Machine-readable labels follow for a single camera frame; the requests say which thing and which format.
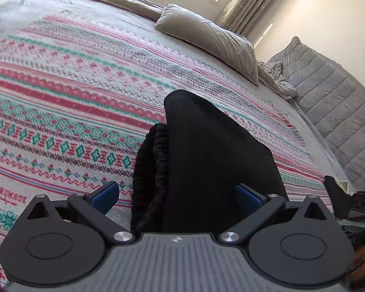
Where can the grey curtain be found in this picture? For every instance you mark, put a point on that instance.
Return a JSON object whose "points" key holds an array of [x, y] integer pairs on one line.
{"points": [[240, 16]]}

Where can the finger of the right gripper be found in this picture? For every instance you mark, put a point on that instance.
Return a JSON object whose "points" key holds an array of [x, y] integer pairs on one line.
{"points": [[341, 201]]}

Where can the grey quilted headboard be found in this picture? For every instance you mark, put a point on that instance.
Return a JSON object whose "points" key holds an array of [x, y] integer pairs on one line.
{"points": [[332, 100]]}

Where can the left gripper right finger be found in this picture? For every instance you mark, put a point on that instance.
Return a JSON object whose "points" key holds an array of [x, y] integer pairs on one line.
{"points": [[258, 211]]}

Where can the crumpled grey blanket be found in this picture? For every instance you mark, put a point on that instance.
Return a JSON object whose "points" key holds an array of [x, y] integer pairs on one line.
{"points": [[270, 75]]}

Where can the grey pillow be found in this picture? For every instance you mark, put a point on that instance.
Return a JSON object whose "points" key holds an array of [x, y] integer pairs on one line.
{"points": [[232, 49]]}

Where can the black pants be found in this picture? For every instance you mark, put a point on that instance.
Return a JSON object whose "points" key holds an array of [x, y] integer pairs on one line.
{"points": [[187, 169]]}

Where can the patterned pink green bedspread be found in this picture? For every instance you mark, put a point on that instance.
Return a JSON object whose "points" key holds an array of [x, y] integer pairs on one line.
{"points": [[94, 112]]}

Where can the grey bed sheet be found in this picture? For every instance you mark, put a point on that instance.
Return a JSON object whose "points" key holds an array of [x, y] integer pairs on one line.
{"points": [[79, 9]]}

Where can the person right hand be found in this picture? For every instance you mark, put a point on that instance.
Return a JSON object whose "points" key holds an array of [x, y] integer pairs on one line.
{"points": [[359, 263]]}

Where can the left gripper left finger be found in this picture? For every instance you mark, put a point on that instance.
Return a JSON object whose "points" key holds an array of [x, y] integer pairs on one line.
{"points": [[91, 209]]}

